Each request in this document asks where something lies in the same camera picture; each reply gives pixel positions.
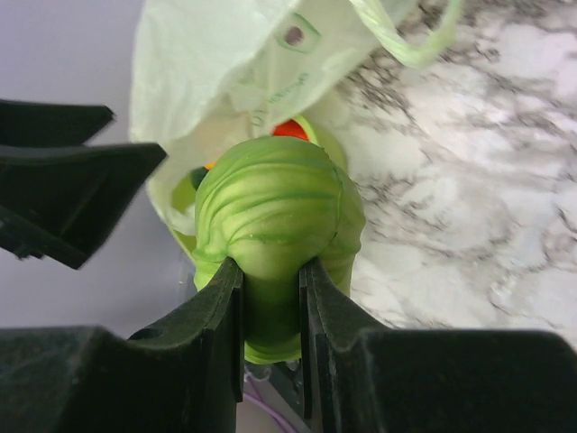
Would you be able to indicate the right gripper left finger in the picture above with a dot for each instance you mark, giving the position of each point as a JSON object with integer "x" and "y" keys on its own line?
{"x": 183, "y": 373}

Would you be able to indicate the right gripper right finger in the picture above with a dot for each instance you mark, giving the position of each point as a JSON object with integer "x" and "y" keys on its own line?
{"x": 360, "y": 376}

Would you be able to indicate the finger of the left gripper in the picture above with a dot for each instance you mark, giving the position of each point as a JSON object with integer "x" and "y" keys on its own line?
{"x": 32, "y": 124}
{"x": 65, "y": 202}

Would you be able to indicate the light green plastic grocery bag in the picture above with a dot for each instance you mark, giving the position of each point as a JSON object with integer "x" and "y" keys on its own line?
{"x": 210, "y": 74}

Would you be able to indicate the green toy cabbage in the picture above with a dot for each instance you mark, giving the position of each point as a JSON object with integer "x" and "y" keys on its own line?
{"x": 273, "y": 204}

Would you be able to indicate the lime green tray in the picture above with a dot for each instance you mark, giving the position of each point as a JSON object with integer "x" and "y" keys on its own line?
{"x": 183, "y": 196}

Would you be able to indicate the red toy carrot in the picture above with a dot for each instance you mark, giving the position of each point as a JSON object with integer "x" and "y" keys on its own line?
{"x": 291, "y": 128}

